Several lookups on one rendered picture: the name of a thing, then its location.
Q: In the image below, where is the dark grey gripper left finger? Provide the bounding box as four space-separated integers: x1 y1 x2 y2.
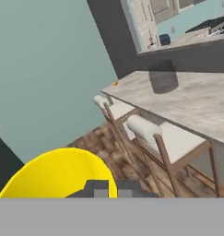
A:
65 180 110 199

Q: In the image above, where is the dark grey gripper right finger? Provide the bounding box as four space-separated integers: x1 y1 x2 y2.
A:
117 180 158 199

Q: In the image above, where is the yellow cup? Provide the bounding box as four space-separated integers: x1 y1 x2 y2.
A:
0 147 118 199

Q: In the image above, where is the grey marble dining counter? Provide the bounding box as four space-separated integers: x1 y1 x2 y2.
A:
100 70 224 147

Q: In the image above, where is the white cushioned wooden stool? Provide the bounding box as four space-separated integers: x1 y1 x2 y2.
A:
93 94 142 165
126 114 221 198

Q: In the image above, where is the black hob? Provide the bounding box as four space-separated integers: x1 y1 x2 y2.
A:
184 14 224 35

